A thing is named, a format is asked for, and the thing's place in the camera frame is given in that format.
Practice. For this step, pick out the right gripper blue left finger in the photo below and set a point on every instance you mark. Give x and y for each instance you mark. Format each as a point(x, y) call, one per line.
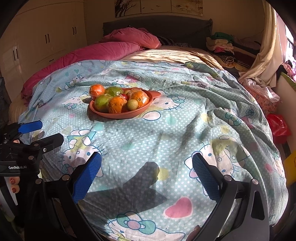
point(84, 175)

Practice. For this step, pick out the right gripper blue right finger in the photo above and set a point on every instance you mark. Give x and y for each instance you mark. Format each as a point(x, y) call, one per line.
point(209, 176)

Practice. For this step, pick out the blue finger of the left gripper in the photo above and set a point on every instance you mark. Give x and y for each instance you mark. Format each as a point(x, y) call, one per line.
point(49, 143)
point(30, 127)

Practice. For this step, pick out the green fruit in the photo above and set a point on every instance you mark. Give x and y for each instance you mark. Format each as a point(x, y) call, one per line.
point(100, 103)
point(114, 91)

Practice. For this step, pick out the large orange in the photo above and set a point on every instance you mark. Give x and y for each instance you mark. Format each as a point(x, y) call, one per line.
point(116, 104)

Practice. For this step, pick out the red tomato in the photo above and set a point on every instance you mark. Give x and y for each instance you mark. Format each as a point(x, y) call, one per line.
point(124, 96)

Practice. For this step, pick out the small tan longan fruit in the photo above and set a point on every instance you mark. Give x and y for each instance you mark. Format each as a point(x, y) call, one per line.
point(132, 104)

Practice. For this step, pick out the hand with red nails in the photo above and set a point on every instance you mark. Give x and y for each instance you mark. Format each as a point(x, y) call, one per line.
point(14, 182)

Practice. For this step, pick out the Hello Kitty blue quilt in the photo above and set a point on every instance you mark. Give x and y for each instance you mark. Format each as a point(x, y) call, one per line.
point(146, 188)

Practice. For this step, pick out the red plastic bag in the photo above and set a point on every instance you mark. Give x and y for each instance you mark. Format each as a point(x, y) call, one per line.
point(279, 128)

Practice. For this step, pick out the pink floral cloth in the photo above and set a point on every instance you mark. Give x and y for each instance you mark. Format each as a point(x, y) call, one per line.
point(267, 99)

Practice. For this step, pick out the orange bear-shaped plate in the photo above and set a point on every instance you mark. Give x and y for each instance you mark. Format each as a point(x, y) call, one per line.
point(126, 114)

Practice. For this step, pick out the white wardrobe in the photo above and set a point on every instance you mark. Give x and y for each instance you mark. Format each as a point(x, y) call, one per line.
point(40, 33)

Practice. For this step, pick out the cream curtain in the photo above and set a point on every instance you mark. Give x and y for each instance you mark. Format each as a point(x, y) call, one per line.
point(269, 58)

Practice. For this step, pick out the beige bed sheet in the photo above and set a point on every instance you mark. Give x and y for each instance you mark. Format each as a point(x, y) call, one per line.
point(174, 54)

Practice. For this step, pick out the pink duvet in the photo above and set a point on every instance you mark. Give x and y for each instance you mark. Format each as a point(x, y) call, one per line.
point(114, 46)

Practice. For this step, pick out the pile of folded clothes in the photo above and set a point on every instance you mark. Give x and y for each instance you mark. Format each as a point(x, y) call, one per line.
point(232, 52)

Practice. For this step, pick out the dark headboard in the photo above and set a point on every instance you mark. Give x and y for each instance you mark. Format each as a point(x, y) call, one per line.
point(179, 29)

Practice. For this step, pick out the window with dark frame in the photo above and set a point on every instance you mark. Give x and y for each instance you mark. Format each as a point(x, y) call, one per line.
point(290, 54)

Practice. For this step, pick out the wall picture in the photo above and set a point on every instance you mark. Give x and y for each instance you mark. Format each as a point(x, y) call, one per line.
point(135, 7)

